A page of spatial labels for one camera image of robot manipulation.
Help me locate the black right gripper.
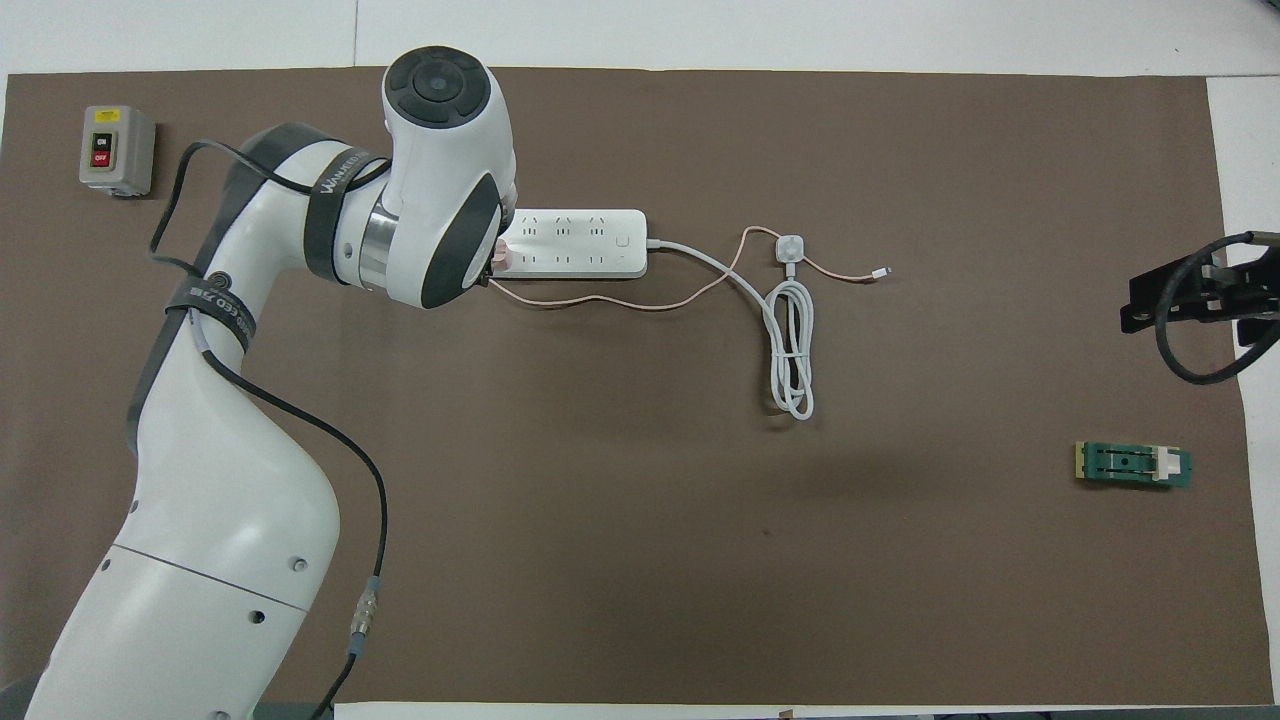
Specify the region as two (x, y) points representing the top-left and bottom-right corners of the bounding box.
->
(1117, 252), (1280, 348)

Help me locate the thin pink charging cable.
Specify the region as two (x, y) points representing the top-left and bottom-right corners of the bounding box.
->
(486, 226), (892, 312)

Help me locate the white power strip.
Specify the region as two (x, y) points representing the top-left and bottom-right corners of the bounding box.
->
(497, 208), (649, 280)

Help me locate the green circuit board clip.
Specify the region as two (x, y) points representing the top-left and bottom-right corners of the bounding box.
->
(1075, 441), (1194, 492)

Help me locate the brown table mat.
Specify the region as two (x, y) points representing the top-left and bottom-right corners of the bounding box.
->
(3, 66), (1276, 706)

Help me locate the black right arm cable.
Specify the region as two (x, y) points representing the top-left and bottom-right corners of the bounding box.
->
(1154, 231), (1280, 387)

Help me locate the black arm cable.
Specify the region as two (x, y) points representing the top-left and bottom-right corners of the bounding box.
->
(1154, 231), (1280, 387)
(150, 140), (392, 720)

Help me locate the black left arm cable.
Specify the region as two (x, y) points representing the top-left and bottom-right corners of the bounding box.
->
(150, 140), (392, 720)

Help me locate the white power cord with plug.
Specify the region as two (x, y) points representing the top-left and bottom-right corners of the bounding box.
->
(648, 234), (817, 422)

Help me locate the grey on-off switch box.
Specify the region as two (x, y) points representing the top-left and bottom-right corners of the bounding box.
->
(79, 105), (158, 199)

